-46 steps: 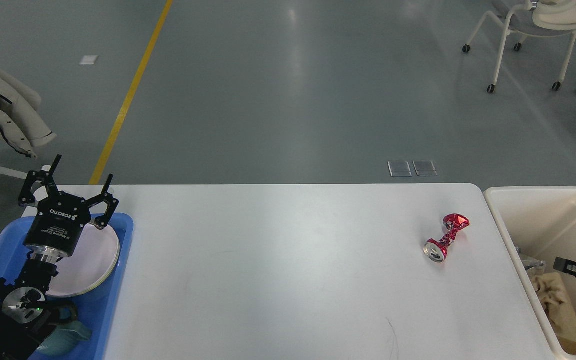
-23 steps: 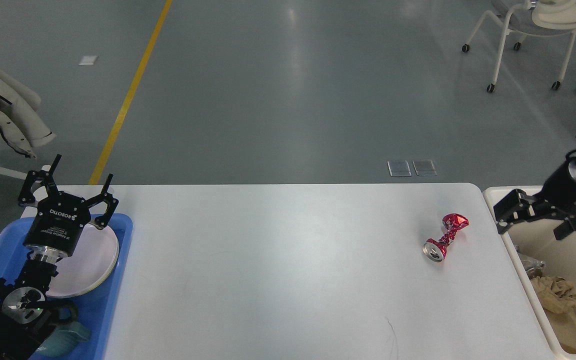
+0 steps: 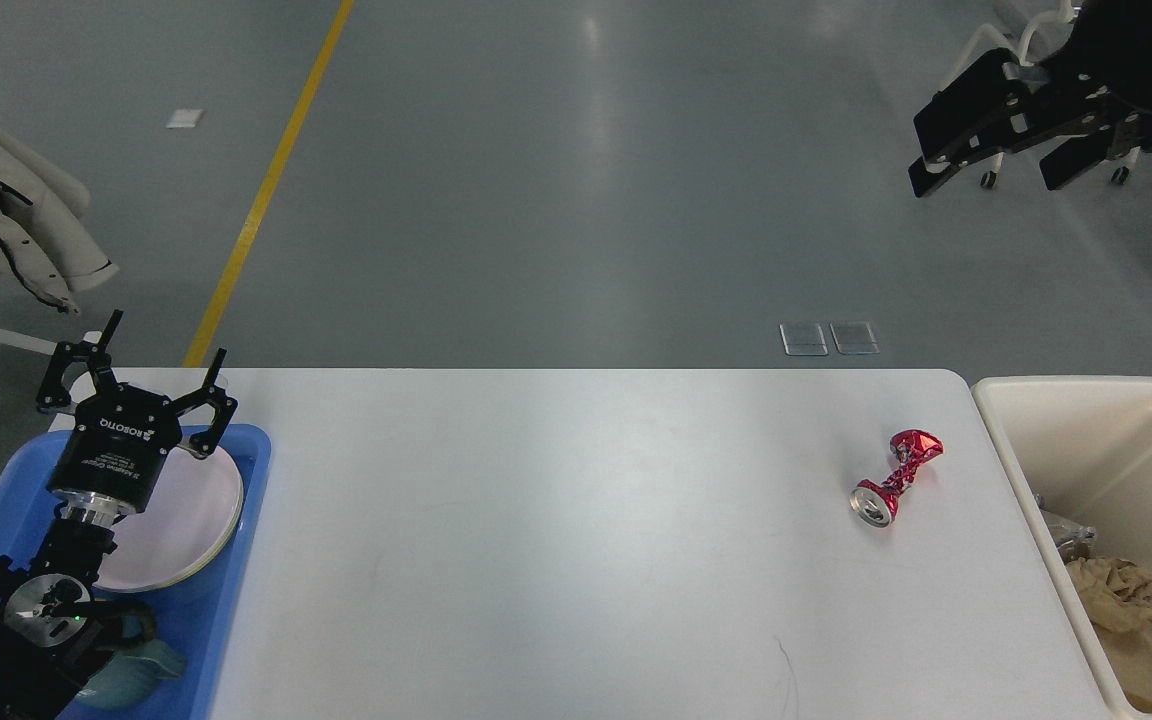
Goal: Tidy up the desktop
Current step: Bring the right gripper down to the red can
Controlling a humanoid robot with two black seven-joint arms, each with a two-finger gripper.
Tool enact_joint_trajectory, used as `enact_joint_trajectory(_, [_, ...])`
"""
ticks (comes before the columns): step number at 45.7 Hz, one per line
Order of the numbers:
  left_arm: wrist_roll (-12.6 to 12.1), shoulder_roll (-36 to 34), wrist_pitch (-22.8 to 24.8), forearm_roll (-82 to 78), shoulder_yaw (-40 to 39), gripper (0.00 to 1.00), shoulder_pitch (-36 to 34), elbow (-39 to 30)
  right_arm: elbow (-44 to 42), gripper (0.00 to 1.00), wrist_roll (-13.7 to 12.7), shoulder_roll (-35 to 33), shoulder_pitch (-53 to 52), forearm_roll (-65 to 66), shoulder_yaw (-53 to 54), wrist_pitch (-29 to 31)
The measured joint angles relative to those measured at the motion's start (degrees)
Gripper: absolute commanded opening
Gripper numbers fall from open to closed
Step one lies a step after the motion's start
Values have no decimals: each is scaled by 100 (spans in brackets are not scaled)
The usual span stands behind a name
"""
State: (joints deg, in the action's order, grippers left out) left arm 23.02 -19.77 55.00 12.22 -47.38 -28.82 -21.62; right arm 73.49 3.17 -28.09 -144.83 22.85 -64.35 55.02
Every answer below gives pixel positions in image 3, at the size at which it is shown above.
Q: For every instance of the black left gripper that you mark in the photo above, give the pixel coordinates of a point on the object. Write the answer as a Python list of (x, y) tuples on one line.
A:
[(124, 433)]

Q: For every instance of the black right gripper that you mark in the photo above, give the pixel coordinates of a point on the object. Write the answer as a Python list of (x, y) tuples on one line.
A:
[(1095, 93)]

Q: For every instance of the pink plate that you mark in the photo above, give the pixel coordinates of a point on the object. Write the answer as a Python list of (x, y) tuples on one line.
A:
[(195, 507)]

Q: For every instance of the dark teal mug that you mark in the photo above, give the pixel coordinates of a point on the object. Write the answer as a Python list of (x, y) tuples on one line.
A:
[(134, 662)]

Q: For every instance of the crushed red can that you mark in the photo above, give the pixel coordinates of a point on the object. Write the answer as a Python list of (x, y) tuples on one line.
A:
[(878, 503)]

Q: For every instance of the clear plastic bag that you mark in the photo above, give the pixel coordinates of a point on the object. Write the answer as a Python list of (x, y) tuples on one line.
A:
[(1073, 541)]

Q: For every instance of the brown paper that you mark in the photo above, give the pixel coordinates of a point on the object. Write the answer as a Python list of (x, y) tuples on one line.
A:
[(1116, 594)]

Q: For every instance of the brown paper bag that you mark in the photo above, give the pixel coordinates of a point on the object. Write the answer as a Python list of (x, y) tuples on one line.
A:
[(1130, 656)]

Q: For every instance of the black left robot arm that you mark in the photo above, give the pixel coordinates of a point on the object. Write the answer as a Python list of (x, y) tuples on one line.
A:
[(55, 634)]

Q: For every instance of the white chair on wheels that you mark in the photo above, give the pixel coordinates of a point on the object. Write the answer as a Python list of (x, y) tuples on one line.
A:
[(1043, 34)]

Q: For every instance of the blue plastic tray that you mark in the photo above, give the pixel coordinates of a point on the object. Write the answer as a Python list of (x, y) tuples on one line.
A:
[(194, 616)]

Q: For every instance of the grey floor socket cover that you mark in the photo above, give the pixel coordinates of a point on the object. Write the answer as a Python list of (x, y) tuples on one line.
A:
[(855, 338), (804, 339)]

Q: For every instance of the white floor plate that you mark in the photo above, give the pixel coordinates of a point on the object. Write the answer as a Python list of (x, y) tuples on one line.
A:
[(185, 118)]

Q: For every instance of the beige plastic bin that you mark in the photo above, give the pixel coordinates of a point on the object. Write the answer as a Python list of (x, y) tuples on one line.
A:
[(1079, 446)]

